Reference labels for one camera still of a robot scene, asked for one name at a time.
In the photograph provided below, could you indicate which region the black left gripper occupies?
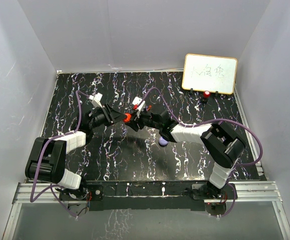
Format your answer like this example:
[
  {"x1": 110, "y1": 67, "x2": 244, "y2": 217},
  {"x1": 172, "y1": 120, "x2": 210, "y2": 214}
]
[{"x1": 89, "y1": 103, "x2": 127, "y2": 129}]

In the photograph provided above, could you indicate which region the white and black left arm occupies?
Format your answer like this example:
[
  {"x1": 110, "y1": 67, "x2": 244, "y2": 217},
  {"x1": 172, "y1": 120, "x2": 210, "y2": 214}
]
[{"x1": 25, "y1": 104, "x2": 128, "y2": 200}]

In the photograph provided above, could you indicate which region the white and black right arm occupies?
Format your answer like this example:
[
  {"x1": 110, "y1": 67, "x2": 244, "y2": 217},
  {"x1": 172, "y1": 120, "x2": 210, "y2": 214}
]
[{"x1": 124, "y1": 105, "x2": 246, "y2": 199}]

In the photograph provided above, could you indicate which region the purple charging case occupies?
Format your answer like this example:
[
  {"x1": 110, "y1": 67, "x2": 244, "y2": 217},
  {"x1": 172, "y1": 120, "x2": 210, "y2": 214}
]
[{"x1": 158, "y1": 137, "x2": 169, "y2": 147}]

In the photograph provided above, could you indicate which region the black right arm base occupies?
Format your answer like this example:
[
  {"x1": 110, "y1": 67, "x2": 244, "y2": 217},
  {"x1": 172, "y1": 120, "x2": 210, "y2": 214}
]
[{"x1": 187, "y1": 182, "x2": 237, "y2": 201}]

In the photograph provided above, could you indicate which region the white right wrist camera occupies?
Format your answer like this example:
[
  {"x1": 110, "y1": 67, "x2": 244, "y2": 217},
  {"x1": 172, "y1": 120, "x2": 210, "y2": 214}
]
[{"x1": 132, "y1": 96, "x2": 145, "y2": 113}]

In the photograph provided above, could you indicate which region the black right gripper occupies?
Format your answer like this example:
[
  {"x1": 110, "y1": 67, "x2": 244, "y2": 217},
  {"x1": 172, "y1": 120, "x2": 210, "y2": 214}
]
[{"x1": 126, "y1": 108, "x2": 162, "y2": 131}]

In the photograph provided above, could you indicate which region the red emergency button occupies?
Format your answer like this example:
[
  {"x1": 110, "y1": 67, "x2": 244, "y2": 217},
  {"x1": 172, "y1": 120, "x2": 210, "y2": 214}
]
[{"x1": 201, "y1": 90, "x2": 210, "y2": 104}]

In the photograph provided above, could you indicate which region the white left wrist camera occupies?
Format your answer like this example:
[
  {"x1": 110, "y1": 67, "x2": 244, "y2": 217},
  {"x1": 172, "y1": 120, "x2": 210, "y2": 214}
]
[{"x1": 89, "y1": 93, "x2": 103, "y2": 108}]

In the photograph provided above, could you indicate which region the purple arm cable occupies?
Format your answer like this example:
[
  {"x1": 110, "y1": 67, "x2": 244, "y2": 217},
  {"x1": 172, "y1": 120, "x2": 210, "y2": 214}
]
[
  {"x1": 142, "y1": 86, "x2": 264, "y2": 221},
  {"x1": 29, "y1": 89, "x2": 95, "y2": 221}
]

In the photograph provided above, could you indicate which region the orange earbud charging case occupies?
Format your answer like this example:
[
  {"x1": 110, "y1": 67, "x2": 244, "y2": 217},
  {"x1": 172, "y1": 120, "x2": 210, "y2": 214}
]
[{"x1": 123, "y1": 113, "x2": 133, "y2": 123}]

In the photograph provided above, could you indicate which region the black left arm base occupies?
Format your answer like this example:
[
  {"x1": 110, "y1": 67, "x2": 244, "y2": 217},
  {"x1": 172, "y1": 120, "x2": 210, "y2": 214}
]
[{"x1": 55, "y1": 180, "x2": 104, "y2": 202}]

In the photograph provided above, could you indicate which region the aluminium front rail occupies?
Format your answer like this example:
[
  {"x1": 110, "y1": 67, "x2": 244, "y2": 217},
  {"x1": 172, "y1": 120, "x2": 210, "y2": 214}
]
[{"x1": 13, "y1": 180, "x2": 282, "y2": 204}]

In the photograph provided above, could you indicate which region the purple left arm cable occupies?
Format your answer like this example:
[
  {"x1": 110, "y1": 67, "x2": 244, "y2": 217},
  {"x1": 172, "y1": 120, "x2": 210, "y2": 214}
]
[{"x1": 29, "y1": 89, "x2": 95, "y2": 221}]

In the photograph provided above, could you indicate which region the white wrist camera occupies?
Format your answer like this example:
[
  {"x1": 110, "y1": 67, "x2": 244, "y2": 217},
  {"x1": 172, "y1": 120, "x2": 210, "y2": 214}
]
[
  {"x1": 89, "y1": 93, "x2": 103, "y2": 108},
  {"x1": 132, "y1": 96, "x2": 145, "y2": 113}
]

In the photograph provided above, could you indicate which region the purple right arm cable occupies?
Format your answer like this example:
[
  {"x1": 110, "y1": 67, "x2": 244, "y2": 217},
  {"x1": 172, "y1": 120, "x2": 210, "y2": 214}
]
[{"x1": 142, "y1": 86, "x2": 264, "y2": 221}]

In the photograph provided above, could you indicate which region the white board yellow frame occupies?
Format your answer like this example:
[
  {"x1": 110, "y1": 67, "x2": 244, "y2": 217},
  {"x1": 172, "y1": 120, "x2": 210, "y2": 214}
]
[{"x1": 182, "y1": 53, "x2": 238, "y2": 95}]

